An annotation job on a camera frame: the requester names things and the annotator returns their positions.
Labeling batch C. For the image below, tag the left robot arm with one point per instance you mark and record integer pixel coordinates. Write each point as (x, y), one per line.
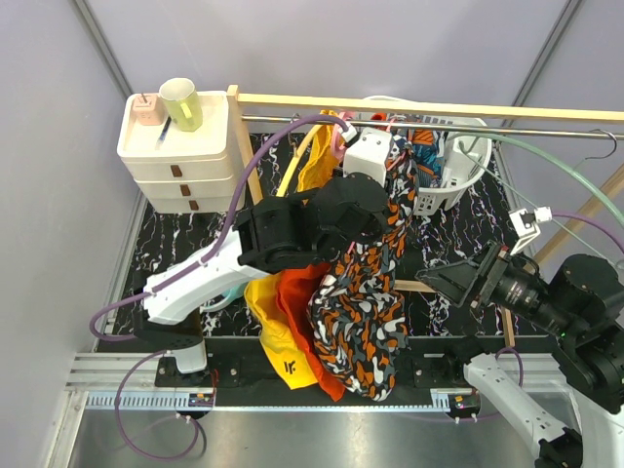
(279, 233)

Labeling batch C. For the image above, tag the green mug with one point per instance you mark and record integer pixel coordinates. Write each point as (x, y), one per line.
(182, 102)

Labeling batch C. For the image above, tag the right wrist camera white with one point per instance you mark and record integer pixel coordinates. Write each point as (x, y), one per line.
(526, 225)

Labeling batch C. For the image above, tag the teal headphones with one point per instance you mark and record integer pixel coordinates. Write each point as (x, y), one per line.
(223, 300)

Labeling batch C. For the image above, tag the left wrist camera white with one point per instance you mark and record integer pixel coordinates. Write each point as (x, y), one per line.
(368, 155)

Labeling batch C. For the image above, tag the yellow shorts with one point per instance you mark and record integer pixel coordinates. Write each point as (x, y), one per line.
(278, 331)

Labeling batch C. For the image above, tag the thin pink hanger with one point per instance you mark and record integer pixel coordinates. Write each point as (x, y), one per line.
(401, 145)

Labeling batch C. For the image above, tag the pink cube holder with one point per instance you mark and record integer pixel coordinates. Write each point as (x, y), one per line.
(148, 109)

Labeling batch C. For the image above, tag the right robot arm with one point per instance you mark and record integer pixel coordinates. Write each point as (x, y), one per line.
(578, 309)

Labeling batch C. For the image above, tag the blue patterned shorts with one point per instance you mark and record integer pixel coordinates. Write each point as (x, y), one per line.
(425, 147)

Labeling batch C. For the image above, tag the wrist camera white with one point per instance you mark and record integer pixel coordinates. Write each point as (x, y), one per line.
(526, 225)
(368, 155)

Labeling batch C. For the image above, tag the black orange patterned shorts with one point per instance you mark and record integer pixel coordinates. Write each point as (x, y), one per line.
(390, 329)

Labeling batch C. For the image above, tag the blue pen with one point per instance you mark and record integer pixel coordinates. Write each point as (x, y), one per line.
(164, 131)

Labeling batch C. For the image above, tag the white laundry basket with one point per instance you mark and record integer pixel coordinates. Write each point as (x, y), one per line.
(465, 159)

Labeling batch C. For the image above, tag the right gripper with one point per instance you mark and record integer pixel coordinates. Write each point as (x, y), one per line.
(474, 277)

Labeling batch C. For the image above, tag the wooden clothes rack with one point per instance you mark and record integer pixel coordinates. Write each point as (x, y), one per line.
(600, 196)

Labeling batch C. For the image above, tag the cream drawer unit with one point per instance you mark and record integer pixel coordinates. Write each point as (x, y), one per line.
(190, 172)

